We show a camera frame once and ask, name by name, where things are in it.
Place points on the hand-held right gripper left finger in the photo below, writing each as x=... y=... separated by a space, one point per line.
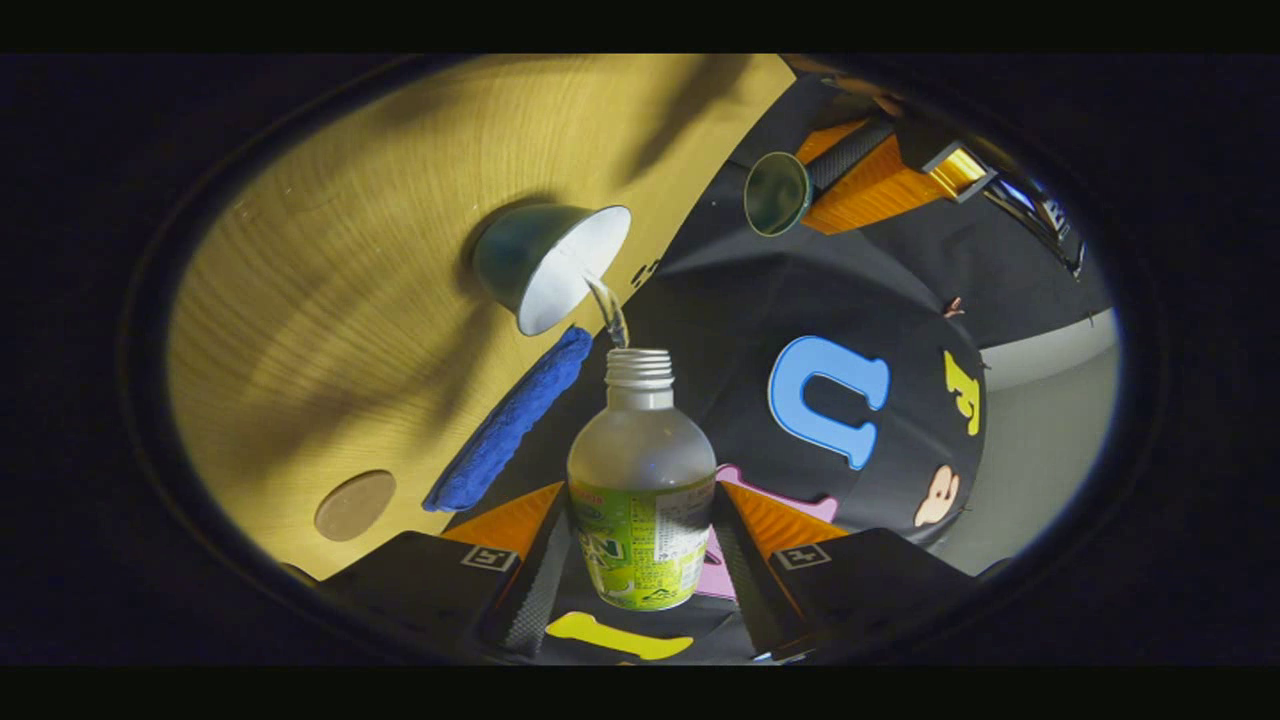
x=535 y=590

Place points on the blue cloth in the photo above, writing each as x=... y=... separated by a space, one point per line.
x=510 y=425

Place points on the teal ceramic teacup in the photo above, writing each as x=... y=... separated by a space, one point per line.
x=560 y=265

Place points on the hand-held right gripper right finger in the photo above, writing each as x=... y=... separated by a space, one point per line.
x=745 y=580

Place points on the silver green-label water bottle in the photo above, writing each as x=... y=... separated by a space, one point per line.
x=640 y=470

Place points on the round cork coaster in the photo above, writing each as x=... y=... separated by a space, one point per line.
x=355 y=505

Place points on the teal teacup lid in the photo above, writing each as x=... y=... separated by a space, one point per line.
x=776 y=194

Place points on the black backdrop cloth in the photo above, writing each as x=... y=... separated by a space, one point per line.
x=740 y=300

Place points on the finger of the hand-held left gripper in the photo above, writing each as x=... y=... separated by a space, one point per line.
x=880 y=190
x=850 y=150

